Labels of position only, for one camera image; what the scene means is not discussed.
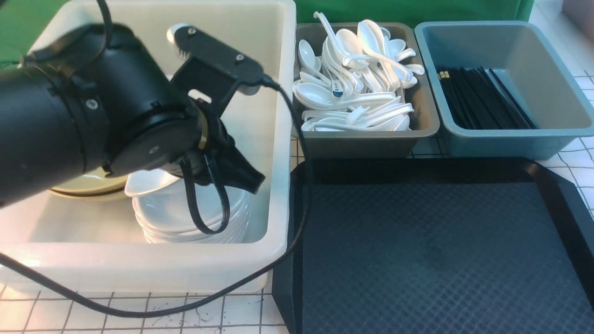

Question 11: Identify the bundle of black chopsticks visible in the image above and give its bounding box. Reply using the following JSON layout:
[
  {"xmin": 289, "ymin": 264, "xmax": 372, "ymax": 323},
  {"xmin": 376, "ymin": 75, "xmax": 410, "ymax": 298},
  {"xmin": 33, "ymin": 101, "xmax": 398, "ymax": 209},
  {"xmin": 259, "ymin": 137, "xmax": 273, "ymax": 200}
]
[{"xmin": 437, "ymin": 66, "xmax": 539, "ymax": 130}]

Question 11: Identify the black camera cable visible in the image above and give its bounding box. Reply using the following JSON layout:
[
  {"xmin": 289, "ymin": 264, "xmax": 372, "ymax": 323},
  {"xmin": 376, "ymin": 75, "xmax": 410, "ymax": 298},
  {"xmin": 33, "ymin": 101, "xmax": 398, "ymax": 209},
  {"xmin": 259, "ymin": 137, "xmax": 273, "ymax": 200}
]
[{"xmin": 0, "ymin": 77, "xmax": 310, "ymax": 319}]

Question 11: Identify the blue-grey chopstick bin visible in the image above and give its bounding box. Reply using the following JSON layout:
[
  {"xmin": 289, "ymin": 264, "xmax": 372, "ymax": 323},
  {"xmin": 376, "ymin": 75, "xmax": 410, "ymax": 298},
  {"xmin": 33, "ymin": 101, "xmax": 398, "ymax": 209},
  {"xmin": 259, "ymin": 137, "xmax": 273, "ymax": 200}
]
[{"xmin": 414, "ymin": 21, "xmax": 594, "ymax": 160}]

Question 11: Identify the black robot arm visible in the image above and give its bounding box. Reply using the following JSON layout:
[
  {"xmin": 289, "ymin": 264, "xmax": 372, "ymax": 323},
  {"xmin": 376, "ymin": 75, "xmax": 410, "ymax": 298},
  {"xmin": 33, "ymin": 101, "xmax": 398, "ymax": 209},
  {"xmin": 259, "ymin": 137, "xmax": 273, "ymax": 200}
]
[{"xmin": 0, "ymin": 24, "xmax": 265, "ymax": 207}]

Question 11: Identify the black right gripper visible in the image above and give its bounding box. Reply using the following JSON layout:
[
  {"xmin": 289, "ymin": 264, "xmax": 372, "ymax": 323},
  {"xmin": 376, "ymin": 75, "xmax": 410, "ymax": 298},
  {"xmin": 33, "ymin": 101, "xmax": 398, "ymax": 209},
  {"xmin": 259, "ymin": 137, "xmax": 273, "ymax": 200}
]
[{"xmin": 179, "ymin": 109, "xmax": 265, "ymax": 194}]

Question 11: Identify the yellow bowl in tub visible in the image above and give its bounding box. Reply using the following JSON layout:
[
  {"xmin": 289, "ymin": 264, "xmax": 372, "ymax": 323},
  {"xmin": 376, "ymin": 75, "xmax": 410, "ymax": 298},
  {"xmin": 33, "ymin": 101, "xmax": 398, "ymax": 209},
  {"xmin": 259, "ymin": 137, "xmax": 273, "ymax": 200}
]
[{"xmin": 49, "ymin": 167, "xmax": 128, "ymax": 202}]

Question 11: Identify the black serving tray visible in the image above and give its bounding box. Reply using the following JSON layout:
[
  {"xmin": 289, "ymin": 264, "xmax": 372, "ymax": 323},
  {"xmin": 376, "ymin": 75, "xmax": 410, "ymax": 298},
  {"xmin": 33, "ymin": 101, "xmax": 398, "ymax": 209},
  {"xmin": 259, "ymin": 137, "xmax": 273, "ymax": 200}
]
[{"xmin": 272, "ymin": 158, "xmax": 594, "ymax": 334}]

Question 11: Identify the large white plastic tub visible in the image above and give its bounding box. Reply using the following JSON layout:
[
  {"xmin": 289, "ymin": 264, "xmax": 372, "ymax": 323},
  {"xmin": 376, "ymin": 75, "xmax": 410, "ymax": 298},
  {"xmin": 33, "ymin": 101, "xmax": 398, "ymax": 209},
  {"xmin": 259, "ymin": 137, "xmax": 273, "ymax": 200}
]
[{"xmin": 1, "ymin": 0, "xmax": 296, "ymax": 294}]

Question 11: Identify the stack of white dishes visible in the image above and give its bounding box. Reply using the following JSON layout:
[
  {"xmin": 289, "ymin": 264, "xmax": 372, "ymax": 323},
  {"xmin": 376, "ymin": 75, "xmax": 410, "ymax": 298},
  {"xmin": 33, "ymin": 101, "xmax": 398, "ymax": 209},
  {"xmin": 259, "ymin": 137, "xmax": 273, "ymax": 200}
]
[{"xmin": 124, "ymin": 169, "xmax": 252, "ymax": 244}]

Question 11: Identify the pile of white spoons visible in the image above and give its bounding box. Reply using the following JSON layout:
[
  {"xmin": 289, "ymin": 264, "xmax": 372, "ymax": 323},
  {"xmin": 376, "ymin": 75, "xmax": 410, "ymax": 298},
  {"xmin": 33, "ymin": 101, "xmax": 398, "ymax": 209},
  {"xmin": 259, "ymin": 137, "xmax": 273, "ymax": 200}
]
[{"xmin": 292, "ymin": 11, "xmax": 425, "ymax": 132}]

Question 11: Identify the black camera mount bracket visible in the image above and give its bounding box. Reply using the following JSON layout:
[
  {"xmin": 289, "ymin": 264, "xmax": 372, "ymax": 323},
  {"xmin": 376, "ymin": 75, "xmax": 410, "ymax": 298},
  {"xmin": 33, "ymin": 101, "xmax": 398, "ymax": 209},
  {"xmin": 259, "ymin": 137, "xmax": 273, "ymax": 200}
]
[{"xmin": 166, "ymin": 23, "xmax": 266, "ymax": 117}]

